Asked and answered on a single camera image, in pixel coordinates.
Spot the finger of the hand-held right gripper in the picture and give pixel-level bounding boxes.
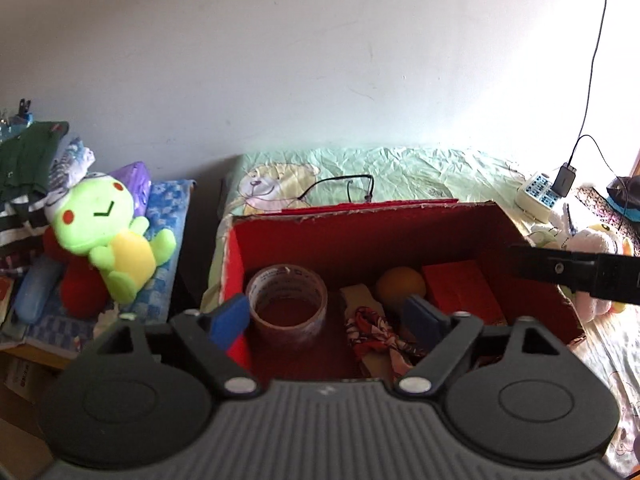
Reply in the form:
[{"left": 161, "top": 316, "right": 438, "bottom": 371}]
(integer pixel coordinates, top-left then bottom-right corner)
[{"left": 509, "top": 243, "right": 640, "bottom": 306}]

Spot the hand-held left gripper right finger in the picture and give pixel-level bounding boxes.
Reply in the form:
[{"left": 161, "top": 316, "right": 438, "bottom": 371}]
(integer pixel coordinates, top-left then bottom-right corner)
[{"left": 394, "top": 295, "right": 552, "bottom": 402}]

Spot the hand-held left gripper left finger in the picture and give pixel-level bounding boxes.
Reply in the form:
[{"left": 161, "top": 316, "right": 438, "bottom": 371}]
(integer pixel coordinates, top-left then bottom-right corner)
[{"left": 117, "top": 293, "right": 262, "bottom": 401}]

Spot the orange gourd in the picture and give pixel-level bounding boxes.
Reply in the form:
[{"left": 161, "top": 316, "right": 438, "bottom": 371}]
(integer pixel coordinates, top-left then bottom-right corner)
[{"left": 375, "top": 266, "right": 427, "bottom": 312}]

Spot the small red gift box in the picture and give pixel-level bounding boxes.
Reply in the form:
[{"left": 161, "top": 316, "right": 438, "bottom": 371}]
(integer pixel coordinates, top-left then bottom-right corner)
[{"left": 421, "top": 259, "right": 509, "bottom": 329}]

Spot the red and white patterned cloth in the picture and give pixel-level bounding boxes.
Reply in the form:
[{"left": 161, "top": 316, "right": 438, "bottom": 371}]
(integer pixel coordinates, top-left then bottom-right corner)
[{"left": 344, "top": 307, "right": 427, "bottom": 377}]

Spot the clear tape roll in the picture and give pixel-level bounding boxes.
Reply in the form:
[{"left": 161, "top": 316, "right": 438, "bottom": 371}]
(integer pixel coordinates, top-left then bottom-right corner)
[{"left": 244, "top": 263, "right": 329, "bottom": 347}]

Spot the red cardboard box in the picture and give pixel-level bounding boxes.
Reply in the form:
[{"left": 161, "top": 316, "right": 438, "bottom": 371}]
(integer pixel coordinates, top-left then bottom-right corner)
[{"left": 219, "top": 200, "right": 587, "bottom": 387}]

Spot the white and pink plush toy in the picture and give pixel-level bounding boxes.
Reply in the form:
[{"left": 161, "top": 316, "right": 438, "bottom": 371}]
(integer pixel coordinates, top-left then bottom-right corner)
[{"left": 529, "top": 205, "right": 636, "bottom": 323}]

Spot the beige card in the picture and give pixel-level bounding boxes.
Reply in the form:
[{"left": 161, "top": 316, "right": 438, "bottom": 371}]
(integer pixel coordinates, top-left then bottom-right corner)
[{"left": 341, "top": 284, "right": 384, "bottom": 324}]

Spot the white power strip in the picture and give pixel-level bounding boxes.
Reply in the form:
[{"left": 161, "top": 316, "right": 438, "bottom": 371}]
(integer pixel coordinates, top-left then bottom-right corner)
[{"left": 515, "top": 171, "right": 564, "bottom": 224}]

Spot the black bag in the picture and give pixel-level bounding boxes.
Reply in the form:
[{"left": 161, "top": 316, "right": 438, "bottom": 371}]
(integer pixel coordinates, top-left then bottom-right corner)
[{"left": 606, "top": 175, "right": 640, "bottom": 222}]

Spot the blue checkered cloth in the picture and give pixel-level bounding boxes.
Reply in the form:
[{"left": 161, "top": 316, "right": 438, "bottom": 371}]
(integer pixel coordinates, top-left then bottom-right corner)
[{"left": 24, "top": 178, "right": 197, "bottom": 352}]

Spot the red plush toy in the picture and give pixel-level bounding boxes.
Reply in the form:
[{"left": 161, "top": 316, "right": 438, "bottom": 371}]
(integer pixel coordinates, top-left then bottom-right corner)
[{"left": 42, "top": 227, "right": 112, "bottom": 319}]

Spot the purple bag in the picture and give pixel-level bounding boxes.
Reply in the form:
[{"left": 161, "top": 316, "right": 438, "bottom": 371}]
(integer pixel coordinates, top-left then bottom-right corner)
[{"left": 109, "top": 161, "right": 153, "bottom": 222}]

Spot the green frog plush toy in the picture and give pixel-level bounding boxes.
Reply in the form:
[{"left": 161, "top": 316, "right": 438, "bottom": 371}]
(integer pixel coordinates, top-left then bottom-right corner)
[{"left": 44, "top": 172, "right": 177, "bottom": 305}]

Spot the blue denim garment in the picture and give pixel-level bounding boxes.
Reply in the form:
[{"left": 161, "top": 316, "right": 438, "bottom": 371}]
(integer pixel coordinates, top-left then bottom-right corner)
[{"left": 12, "top": 254, "right": 67, "bottom": 325}]

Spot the brown cardboard box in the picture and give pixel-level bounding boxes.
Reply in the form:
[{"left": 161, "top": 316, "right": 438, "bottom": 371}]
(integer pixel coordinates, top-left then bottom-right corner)
[{"left": 0, "top": 350, "right": 67, "bottom": 467}]

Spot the blue and white striped cloth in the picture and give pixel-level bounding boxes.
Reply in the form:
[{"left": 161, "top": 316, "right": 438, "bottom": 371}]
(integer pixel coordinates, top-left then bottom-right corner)
[{"left": 47, "top": 137, "right": 96, "bottom": 197}]

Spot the black and white striped garment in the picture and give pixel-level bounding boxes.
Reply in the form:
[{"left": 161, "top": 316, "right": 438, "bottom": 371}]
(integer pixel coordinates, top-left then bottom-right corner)
[{"left": 0, "top": 194, "right": 52, "bottom": 262}]

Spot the dark green garment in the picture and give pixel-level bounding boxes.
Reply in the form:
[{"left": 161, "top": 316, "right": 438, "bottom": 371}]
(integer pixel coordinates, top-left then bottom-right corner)
[{"left": 0, "top": 121, "right": 70, "bottom": 202}]

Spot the black cable on bed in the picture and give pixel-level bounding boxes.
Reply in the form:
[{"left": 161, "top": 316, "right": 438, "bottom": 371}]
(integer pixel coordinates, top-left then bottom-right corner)
[{"left": 299, "top": 174, "right": 376, "bottom": 207}]

